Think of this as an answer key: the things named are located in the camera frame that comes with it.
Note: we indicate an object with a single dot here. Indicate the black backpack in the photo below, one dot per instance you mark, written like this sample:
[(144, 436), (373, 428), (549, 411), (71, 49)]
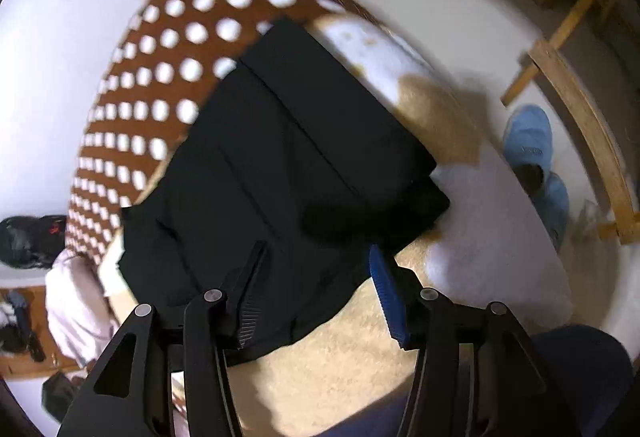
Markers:
[(30, 239)]

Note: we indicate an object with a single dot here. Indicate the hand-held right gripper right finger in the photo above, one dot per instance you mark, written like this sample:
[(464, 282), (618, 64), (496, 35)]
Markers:
[(387, 302)]

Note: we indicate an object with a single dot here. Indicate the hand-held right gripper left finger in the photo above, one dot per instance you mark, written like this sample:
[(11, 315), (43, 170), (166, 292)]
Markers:
[(247, 312)]

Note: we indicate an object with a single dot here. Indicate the white duvet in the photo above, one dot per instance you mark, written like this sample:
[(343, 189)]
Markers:
[(75, 302)]

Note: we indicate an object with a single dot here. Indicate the light blue slipper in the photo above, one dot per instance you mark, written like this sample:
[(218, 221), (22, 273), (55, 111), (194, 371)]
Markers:
[(527, 139), (554, 207)]

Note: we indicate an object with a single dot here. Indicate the black bag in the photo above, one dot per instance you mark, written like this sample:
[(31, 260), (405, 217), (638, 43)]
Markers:
[(62, 394)]

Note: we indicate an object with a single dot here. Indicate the beige brown polka dot blanket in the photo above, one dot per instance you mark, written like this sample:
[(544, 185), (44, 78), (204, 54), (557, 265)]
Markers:
[(165, 82)]

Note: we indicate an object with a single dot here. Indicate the black pants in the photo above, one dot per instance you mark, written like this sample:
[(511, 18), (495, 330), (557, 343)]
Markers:
[(280, 167)]

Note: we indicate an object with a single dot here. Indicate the bent wooden chair frame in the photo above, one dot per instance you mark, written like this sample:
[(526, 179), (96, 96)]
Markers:
[(585, 107)]

